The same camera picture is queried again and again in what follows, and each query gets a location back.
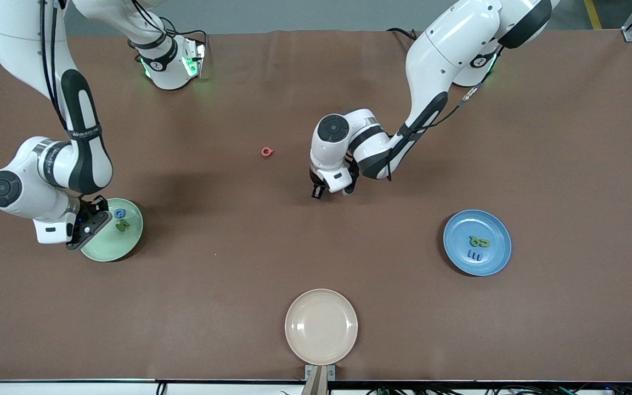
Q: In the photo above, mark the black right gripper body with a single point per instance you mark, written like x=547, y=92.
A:
x=95, y=211

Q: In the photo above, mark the blue letter G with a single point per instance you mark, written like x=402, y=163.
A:
x=117, y=213

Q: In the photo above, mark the green letter N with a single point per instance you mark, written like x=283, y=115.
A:
x=123, y=225
x=473, y=242

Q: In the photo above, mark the red letter Q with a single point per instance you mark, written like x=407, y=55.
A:
x=263, y=152

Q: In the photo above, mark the blue letter m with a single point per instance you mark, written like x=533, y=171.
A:
x=474, y=255

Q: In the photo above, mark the green letter p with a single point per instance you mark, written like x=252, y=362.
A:
x=484, y=242

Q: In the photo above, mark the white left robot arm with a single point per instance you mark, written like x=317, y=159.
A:
x=447, y=49

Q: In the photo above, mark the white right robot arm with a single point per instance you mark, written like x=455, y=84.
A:
x=25, y=164

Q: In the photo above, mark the light green plate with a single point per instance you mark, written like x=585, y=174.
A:
x=129, y=244

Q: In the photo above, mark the beige plate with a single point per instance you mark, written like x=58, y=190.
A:
x=321, y=327

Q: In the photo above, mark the blue plate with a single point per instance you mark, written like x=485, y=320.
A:
x=491, y=266

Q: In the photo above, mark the tan post with metal bracket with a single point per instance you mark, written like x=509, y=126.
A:
x=320, y=384

